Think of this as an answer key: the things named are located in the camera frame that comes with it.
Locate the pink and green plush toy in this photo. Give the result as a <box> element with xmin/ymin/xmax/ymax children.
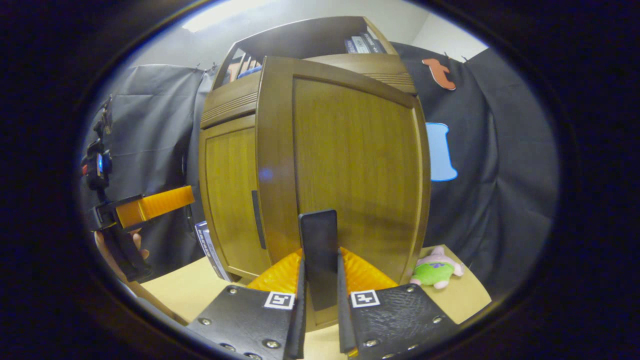
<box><xmin>410</xmin><ymin>245</ymin><xmax>465</xmax><ymax>290</ymax></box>

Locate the black door handle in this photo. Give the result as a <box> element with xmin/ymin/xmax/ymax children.
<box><xmin>298</xmin><ymin>209</ymin><xmax>339</xmax><ymax>312</ymax></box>
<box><xmin>251</xmin><ymin>189</ymin><xmax>267</xmax><ymax>250</ymax></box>

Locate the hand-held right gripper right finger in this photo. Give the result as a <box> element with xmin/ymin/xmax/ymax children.
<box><xmin>337</xmin><ymin>246</ymin><xmax>460</xmax><ymax>360</ymax></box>

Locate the wooden shoe cabinet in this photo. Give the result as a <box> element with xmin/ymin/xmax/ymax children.
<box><xmin>198</xmin><ymin>16</ymin><xmax>418</xmax><ymax>283</ymax></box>

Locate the black backdrop cloth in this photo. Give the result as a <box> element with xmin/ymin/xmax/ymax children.
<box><xmin>80</xmin><ymin>42</ymin><xmax>560</xmax><ymax>301</ymax></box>

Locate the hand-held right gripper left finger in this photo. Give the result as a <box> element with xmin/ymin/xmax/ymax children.
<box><xmin>186</xmin><ymin>248</ymin><xmax>307</xmax><ymax>360</ymax></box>

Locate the wooden shoe cabinet door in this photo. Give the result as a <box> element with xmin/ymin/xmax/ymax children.
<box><xmin>255</xmin><ymin>56</ymin><xmax>432</xmax><ymax>333</ymax></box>
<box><xmin>199</xmin><ymin>114</ymin><xmax>273</xmax><ymax>282</ymax></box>

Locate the pale grey leaning book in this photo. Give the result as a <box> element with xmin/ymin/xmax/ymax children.
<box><xmin>207</xmin><ymin>235</ymin><xmax>234</xmax><ymax>282</ymax></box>

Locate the black spine book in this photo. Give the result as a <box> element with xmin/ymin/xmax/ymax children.
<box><xmin>362</xmin><ymin>31</ymin><xmax>388</xmax><ymax>54</ymax></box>

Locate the dark blue leaning book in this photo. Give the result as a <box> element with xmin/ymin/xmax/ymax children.
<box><xmin>195</xmin><ymin>221</ymin><xmax>223</xmax><ymax>278</ymax></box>

